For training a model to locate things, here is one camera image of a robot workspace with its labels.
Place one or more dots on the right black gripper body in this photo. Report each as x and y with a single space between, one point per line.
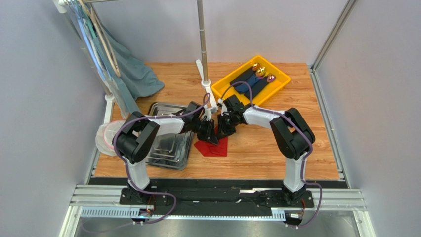
225 126

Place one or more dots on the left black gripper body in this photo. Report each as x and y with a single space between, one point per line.
204 129

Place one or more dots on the red paper napkin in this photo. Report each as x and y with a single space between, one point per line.
211 150

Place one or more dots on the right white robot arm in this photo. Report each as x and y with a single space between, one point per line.
293 136

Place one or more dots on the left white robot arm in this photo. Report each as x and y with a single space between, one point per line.
133 141

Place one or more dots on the blue napkin roll gold spoon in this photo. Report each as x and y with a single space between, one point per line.
242 88

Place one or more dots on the black napkin roll purple spoon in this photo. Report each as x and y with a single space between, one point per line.
259 86

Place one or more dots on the black napkin roll gold spoon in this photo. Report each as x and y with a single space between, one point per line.
248 76

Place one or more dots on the yellow plastic bin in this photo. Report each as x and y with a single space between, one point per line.
223 89

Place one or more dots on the metal tray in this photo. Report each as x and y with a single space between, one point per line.
170 151

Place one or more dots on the metal pole white base stand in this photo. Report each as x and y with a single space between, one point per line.
202 64

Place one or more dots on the grey-blue hanging cloth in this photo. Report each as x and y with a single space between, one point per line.
136 80

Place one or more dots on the white pink mesh cover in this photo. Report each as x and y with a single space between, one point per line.
105 135

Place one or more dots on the wooden clothes hanger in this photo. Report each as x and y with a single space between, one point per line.
91 12

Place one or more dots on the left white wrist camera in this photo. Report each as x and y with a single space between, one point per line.
207 113

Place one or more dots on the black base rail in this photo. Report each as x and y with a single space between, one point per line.
213 197

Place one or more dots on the aluminium frame post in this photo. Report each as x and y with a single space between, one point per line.
344 15

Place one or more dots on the white clothes rack post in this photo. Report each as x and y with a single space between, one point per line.
61 7

